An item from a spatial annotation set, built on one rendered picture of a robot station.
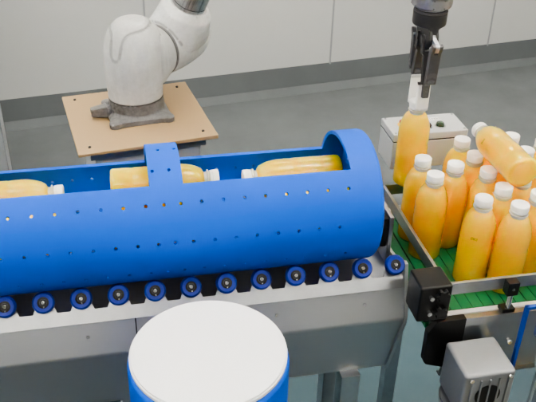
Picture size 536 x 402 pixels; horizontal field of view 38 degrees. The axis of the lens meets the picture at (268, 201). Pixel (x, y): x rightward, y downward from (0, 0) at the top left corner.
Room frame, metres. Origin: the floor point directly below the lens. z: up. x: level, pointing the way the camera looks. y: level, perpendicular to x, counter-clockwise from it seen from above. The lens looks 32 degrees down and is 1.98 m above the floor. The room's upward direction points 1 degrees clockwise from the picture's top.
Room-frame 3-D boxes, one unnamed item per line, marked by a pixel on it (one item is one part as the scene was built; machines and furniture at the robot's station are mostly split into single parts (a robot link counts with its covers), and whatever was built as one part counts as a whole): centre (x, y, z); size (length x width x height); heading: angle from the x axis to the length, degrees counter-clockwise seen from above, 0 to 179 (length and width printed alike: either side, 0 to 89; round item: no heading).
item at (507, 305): (1.29, -0.52, 0.94); 0.03 x 0.02 x 0.08; 102
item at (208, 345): (1.00, 0.10, 1.03); 0.28 x 0.28 x 0.01
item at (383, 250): (1.46, -0.26, 0.99); 0.10 x 0.02 x 0.12; 12
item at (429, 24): (1.64, -0.34, 1.41); 0.08 x 0.07 x 0.09; 12
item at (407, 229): (1.48, -0.34, 0.96); 0.40 x 0.01 x 0.03; 12
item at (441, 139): (1.79, -0.40, 1.05); 0.20 x 0.10 x 0.10; 102
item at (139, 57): (2.00, 0.38, 1.18); 0.18 x 0.16 x 0.22; 152
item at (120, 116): (1.99, 0.40, 1.04); 0.22 x 0.18 x 0.06; 110
